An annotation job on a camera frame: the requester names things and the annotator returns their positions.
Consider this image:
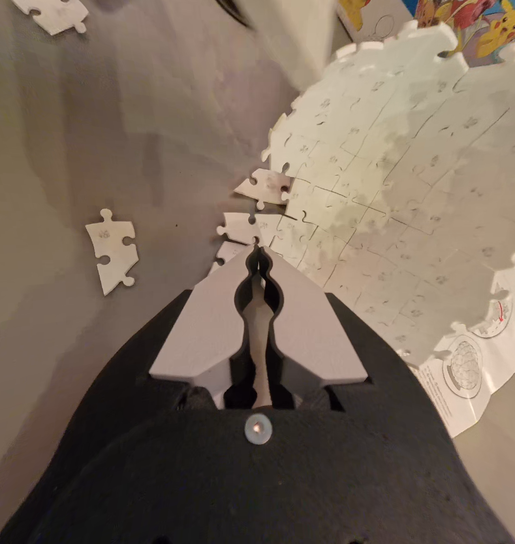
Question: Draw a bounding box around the white half-built puzzle ball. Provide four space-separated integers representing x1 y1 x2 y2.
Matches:
261 19 515 369

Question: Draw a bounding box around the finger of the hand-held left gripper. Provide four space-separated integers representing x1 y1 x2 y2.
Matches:
215 0 339 92

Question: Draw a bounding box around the printed instruction sheet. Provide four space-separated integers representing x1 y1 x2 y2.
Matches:
410 272 515 439

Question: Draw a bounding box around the colourful cartoon puzzle box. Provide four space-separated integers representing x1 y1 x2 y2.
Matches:
337 0 515 69

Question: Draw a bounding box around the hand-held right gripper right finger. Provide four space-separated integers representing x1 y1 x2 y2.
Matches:
258 246 369 407

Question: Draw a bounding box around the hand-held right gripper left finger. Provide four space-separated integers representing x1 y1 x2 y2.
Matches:
149 243 259 409

